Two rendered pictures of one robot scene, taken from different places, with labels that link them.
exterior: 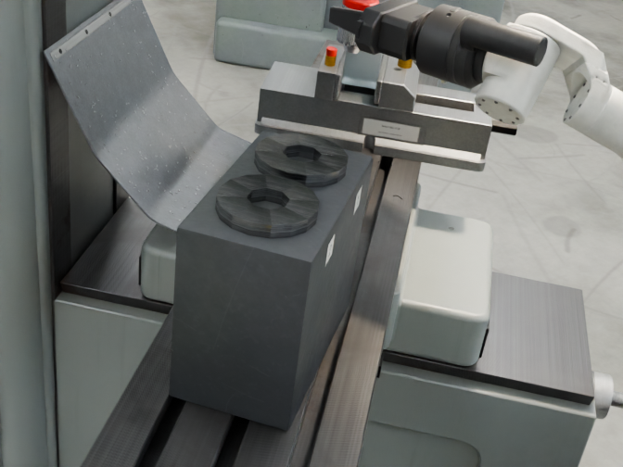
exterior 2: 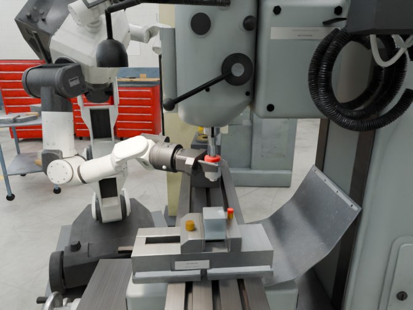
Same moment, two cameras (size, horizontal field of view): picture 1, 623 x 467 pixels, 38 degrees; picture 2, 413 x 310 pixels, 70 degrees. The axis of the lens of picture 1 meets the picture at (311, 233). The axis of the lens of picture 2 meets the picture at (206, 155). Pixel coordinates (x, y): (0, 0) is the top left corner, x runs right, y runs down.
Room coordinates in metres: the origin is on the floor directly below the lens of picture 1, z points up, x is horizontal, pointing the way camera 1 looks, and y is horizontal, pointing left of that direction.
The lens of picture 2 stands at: (1.96, -0.16, 1.48)
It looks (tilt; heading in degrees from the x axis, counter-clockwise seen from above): 18 degrees down; 171
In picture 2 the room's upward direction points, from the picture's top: straight up
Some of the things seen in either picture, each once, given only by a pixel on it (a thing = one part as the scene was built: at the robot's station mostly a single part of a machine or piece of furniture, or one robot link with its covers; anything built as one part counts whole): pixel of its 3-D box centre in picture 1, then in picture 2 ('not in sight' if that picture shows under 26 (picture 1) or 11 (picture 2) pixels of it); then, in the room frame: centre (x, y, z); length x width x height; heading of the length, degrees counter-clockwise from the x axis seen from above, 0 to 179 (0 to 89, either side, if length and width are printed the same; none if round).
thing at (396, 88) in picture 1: (398, 82); (192, 231); (1.31, -0.10, 1.06); 0.12 x 0.06 x 0.04; 176
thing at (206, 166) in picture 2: not in sight; (206, 167); (1.20, -0.04, 1.19); 0.06 x 0.02 x 0.03; 58
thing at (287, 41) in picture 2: not in sight; (286, 61); (1.20, 0.17, 1.47); 0.24 x 0.19 x 0.26; 173
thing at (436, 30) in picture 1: (421, 36); (183, 160); (1.12, -0.10, 1.19); 0.13 x 0.12 x 0.10; 148
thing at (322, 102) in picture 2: not in sight; (350, 73); (1.40, 0.22, 1.45); 0.18 x 0.16 x 0.21; 83
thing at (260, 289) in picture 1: (275, 266); (207, 156); (0.74, 0.03, 1.07); 0.22 x 0.12 x 0.20; 167
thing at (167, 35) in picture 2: not in sight; (169, 71); (1.16, -0.13, 1.45); 0.04 x 0.04 x 0.21; 83
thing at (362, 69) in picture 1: (363, 60); (213, 222); (1.31, -0.04, 1.08); 0.06 x 0.05 x 0.06; 176
